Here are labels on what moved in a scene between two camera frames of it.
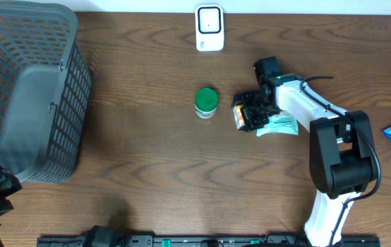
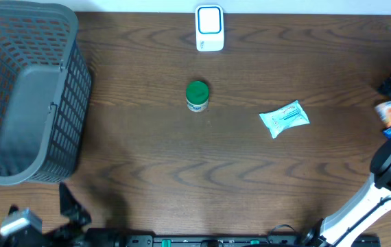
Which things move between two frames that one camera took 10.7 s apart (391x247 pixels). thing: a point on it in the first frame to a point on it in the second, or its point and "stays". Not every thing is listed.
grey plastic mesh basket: (33, 86) stays
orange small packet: (239, 117) to (390, 112)
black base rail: (152, 241) stays
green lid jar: (206, 103) to (197, 96)
